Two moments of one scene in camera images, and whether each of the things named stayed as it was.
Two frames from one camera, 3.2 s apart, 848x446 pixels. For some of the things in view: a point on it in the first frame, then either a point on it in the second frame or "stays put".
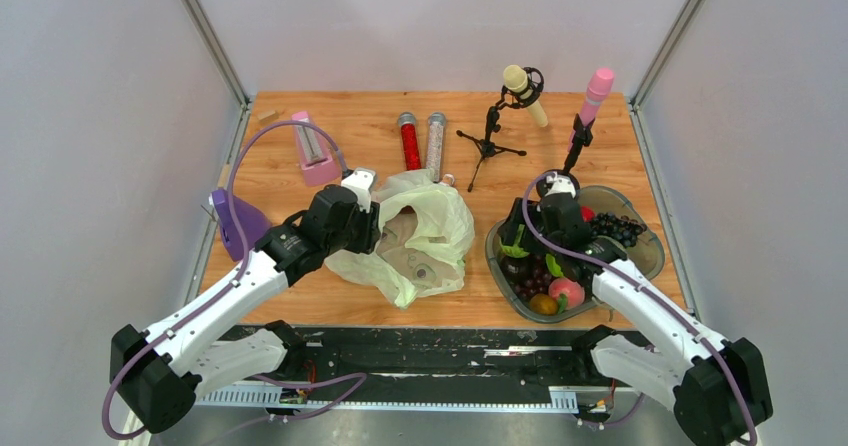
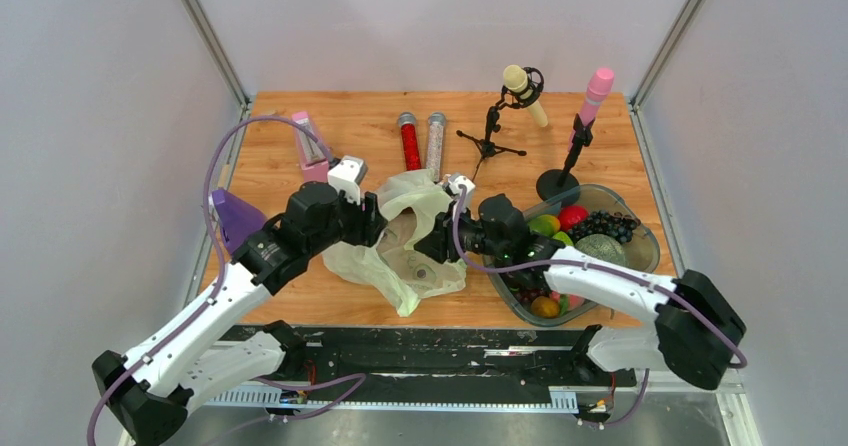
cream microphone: (516, 80) stays put
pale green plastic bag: (426, 235) stays put
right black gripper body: (530, 240) -> (448, 234)
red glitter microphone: (410, 139) stays put
